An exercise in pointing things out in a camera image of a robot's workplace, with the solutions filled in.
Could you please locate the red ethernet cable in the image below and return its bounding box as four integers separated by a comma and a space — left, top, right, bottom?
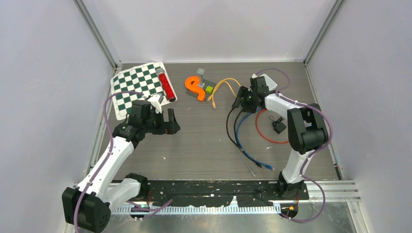
255, 108, 291, 145

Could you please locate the black ethernet cable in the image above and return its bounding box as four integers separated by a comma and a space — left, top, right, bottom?
225, 107, 262, 168

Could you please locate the grey lego baseplate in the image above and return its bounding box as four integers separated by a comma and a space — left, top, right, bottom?
185, 76, 217, 101

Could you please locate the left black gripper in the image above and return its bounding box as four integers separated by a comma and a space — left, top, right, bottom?
143, 108, 179, 135

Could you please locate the red toy microphone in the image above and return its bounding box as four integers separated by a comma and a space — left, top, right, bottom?
156, 68, 177, 102

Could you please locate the yellow-green lego brick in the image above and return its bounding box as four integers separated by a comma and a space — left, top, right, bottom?
205, 85, 214, 95

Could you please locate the blue ethernet cable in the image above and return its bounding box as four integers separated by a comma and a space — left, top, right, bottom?
235, 109, 275, 170

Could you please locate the yellow ethernet cable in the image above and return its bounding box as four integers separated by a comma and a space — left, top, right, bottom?
207, 78, 242, 110

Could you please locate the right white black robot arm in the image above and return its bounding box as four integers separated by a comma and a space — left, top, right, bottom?
232, 75, 329, 199

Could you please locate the black power adapter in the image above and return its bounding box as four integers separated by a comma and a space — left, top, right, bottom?
269, 116, 287, 134

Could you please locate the orange S-shaped toy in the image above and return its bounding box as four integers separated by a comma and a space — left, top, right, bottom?
185, 76, 206, 101

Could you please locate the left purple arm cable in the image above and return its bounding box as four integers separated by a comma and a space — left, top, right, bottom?
73, 91, 174, 233

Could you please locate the black mounting base plate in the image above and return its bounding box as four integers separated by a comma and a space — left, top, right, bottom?
131, 180, 309, 207

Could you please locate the grey lego tower piece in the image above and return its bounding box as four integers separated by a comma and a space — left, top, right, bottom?
197, 68, 205, 88

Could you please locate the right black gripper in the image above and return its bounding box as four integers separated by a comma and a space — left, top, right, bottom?
232, 86, 258, 114

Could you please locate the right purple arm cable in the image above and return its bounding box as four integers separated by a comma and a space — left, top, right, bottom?
256, 68, 334, 224

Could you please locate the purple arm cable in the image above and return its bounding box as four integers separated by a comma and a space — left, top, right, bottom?
256, 68, 334, 224
73, 91, 174, 233

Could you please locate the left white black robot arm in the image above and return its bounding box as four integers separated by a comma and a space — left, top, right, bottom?
62, 100, 180, 233

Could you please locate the green white chessboard mat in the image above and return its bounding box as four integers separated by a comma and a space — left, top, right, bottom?
110, 62, 171, 120

